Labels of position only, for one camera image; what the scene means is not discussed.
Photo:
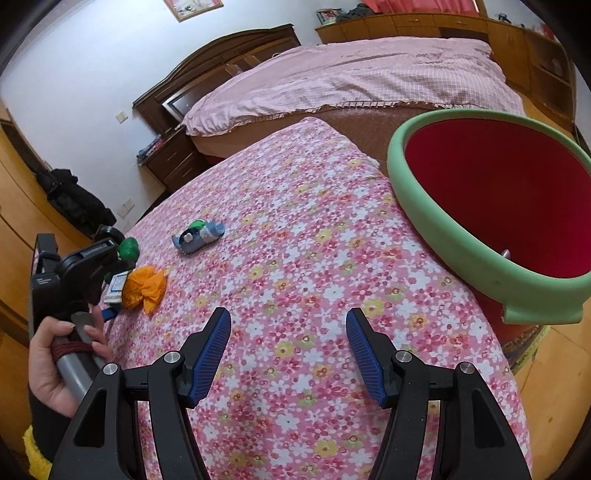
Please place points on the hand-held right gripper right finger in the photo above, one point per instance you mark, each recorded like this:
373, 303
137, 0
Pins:
364, 355

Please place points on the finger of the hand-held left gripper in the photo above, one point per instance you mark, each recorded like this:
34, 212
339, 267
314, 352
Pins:
109, 314

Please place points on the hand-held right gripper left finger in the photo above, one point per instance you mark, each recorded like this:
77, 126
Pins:
210, 355

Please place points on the white and blue medicine box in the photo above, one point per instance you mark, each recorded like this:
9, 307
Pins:
116, 288

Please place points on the orange mesh bag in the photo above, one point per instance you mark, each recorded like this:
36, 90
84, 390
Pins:
145, 288

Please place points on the red bin with green rim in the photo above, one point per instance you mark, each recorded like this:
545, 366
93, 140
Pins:
485, 184

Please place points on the person's left forearm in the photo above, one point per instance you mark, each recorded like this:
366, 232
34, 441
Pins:
44, 429

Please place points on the person's left hand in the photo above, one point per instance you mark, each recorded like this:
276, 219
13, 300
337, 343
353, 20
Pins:
44, 369

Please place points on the green clover-shaped toy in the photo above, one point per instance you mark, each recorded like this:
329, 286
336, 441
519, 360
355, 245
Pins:
129, 249

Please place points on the black hanging jacket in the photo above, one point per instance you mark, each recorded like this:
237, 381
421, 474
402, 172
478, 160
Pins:
74, 203

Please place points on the wooden wardrobe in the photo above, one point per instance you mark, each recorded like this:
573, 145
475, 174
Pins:
18, 207

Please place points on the pink floral tablecloth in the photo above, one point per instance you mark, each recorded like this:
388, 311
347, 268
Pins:
300, 230

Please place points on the stack of books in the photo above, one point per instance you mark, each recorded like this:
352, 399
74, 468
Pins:
150, 148

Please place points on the dark wooden nightstand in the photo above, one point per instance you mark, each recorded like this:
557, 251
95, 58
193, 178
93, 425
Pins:
175, 161

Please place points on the bed with pink cover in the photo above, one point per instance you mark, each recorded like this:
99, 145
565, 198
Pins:
346, 69

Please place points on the dark clothes pile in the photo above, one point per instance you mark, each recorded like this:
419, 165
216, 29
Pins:
354, 11

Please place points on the long wooden cabinet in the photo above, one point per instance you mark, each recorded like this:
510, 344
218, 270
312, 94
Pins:
508, 41

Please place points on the black suction mount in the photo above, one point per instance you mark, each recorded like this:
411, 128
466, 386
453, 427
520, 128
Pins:
111, 232

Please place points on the white wall socket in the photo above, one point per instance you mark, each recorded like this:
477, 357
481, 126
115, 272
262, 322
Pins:
127, 208

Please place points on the white wall switch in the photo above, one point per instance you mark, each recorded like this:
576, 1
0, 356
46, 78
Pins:
121, 117

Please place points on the dark wooden bed frame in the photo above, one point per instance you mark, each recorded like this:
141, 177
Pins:
207, 64

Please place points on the framed wall picture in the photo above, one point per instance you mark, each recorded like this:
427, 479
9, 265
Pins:
194, 7

